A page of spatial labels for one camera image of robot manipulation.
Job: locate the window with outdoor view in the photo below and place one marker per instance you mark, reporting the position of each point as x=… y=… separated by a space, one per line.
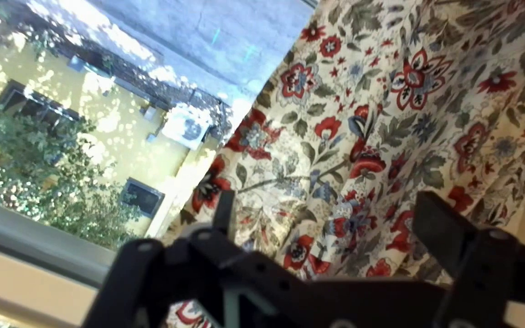
x=118 y=121

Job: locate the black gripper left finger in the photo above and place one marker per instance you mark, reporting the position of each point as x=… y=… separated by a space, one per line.
x=165 y=274

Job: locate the kitchen window frame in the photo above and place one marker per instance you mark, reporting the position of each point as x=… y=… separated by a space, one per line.
x=38 y=243

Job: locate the floral patterned window curtain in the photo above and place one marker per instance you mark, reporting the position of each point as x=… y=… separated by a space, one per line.
x=384 y=139

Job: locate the green tree outside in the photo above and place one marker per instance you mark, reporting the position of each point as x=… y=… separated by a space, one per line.
x=38 y=175

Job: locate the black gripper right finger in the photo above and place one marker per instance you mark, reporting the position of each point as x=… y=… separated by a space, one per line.
x=493 y=274

